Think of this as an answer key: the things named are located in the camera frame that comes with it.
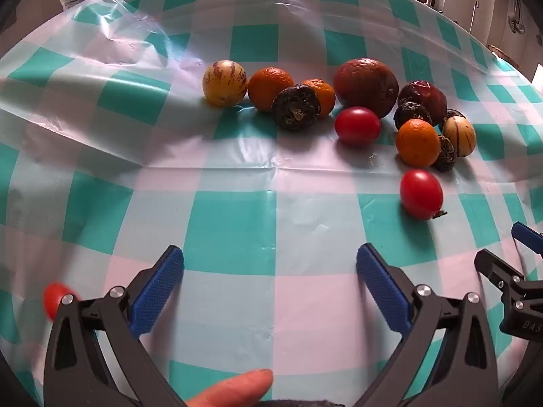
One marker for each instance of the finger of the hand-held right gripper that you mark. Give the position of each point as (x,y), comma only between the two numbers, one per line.
(526,235)
(496,271)

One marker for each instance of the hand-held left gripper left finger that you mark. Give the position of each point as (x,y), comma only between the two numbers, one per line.
(159,292)

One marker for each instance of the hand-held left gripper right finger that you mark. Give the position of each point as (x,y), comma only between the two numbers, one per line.
(382,290)

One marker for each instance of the red cherry tomato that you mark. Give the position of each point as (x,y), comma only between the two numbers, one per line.
(421,194)
(53,296)
(357,126)

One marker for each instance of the small striped yellow pepino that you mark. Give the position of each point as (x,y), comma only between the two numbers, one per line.
(460,134)

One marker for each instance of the orange mandarin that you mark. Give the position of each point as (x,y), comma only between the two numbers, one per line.
(326,93)
(418,143)
(267,87)

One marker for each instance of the dark wrinkled fruit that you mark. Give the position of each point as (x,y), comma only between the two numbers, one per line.
(295,108)
(454,113)
(448,157)
(409,113)

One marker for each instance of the large red-brown round fruit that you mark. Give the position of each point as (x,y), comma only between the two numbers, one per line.
(365,84)

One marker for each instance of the person's left hand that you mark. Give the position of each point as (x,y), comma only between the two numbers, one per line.
(233,388)

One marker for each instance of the teal checkered plastic tablecloth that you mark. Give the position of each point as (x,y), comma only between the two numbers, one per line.
(254,186)

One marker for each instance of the dark red round fruit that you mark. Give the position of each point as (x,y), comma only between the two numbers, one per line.
(429,96)

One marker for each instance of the wooden board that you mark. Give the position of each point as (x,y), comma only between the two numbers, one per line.
(504,56)

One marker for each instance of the large striped yellow pepino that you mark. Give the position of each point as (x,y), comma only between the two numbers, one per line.
(225,82)

